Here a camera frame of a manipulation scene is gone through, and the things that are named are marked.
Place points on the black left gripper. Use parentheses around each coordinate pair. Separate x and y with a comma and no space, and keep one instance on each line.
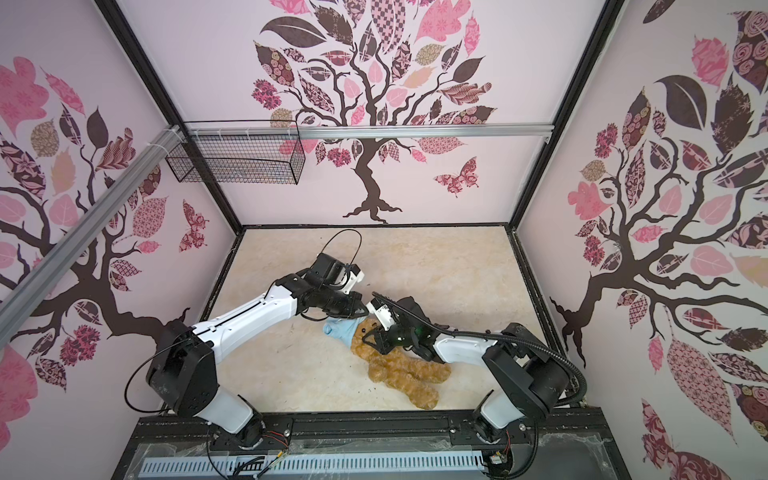
(354,299)

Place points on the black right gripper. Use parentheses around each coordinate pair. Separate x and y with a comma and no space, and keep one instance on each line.
(381,336)

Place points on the light blue bear hoodie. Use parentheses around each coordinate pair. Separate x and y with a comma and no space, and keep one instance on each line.
(342,329)

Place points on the brown teddy bear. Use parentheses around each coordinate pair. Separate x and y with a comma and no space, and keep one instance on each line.
(412,376)

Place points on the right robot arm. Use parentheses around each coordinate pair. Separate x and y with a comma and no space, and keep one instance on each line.
(532,379)

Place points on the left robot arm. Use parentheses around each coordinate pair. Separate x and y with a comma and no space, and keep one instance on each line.
(183,372)

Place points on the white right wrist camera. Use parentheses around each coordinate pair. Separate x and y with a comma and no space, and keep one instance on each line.
(381,311)

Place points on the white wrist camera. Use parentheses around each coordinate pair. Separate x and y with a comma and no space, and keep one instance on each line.
(351,276)
(381,311)

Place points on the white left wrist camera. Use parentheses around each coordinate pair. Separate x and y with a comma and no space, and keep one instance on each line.
(351,276)

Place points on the black wire basket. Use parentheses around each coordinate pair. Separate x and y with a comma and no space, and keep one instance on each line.
(246,152)

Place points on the white slotted cable duct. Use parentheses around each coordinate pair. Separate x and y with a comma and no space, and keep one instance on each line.
(310,466)

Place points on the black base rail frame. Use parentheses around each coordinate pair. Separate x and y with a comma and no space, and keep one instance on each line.
(570,444)

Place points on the aluminium rail back wall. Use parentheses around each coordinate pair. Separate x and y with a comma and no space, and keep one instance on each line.
(409,131)

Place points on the aluminium rail wall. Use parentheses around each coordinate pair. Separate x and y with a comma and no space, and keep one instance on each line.
(409,131)
(18,307)

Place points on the aluminium rail left wall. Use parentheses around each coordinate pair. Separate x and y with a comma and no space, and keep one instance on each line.
(18,307)

